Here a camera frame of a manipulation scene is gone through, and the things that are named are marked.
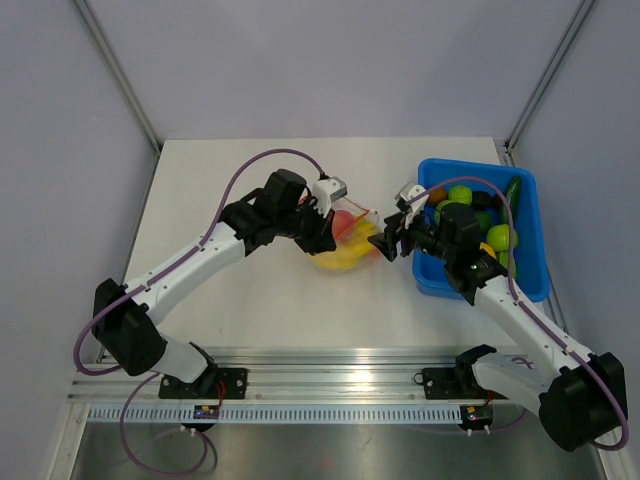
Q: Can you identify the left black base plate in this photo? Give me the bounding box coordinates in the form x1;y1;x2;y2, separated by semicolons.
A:
158;366;248;400

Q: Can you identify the small circuit board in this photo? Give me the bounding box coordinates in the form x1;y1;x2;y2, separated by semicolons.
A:
193;405;220;419
461;404;494;429

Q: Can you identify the white slotted cable duct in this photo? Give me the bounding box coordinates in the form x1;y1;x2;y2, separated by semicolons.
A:
88;404;462;425

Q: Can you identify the pink peach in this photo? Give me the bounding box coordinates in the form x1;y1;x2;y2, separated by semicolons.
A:
332;209;354;239

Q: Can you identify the aluminium mounting rail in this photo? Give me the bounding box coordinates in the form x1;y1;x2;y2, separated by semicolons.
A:
67;347;551;405

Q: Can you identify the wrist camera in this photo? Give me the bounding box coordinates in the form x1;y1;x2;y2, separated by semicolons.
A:
311;176;347;217
395;182;429;229

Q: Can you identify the blue plastic bin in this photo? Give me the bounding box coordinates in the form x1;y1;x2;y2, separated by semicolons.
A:
412;158;550;302

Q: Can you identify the yellow lemon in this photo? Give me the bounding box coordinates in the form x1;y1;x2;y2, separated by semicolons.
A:
480;242;497;259

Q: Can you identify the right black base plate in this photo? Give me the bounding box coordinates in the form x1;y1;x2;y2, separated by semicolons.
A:
412;367;477;400

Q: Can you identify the green apple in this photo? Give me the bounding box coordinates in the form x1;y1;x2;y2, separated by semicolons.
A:
448;185;473;205

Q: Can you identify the clear zip top bag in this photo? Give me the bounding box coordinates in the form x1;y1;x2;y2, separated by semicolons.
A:
332;197;381;243

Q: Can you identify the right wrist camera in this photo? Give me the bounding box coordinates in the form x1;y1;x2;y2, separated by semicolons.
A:
395;182;429;229

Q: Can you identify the brown kiwi fruit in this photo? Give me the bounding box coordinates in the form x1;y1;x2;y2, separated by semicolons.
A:
427;187;448;206

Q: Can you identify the right aluminium frame post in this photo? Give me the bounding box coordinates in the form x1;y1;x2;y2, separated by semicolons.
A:
495;0;599;167

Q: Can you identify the green halved fruit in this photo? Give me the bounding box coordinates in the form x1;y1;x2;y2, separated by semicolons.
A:
497;250;517;278

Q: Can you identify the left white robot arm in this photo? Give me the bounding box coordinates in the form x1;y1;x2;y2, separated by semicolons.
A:
92;169;347;398

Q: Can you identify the dark green avocado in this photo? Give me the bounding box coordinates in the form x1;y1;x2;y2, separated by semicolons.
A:
474;211;494;235

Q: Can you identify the dark purple fruit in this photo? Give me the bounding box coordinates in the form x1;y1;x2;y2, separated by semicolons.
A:
471;190;502;211

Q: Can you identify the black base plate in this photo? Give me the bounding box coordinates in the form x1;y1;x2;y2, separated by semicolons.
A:
412;367;477;400
158;366;248;400

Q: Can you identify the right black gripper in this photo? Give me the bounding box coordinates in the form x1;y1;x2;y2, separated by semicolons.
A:
368;205;456;264

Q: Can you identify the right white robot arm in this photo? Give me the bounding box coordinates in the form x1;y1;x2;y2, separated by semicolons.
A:
368;203;630;451

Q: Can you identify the left aluminium frame post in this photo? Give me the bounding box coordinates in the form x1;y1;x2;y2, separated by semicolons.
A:
71;0;163;158

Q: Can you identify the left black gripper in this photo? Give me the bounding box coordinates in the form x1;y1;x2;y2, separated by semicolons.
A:
276;197;337;256

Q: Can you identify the left small circuit board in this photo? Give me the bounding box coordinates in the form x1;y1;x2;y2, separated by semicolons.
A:
193;405;220;419

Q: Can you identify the yellow banana bunch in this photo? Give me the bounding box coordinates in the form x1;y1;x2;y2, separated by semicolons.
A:
307;220;380;273

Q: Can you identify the right small circuit board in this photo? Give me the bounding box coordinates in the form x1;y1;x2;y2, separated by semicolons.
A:
461;404;494;429

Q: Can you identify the aluminium frame post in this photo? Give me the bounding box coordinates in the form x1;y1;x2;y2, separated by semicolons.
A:
71;0;163;158
495;0;599;167

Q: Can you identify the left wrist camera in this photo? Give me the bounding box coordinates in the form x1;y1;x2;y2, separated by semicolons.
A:
311;176;347;217

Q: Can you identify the green cucumber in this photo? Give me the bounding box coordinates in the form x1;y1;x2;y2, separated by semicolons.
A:
497;176;523;224

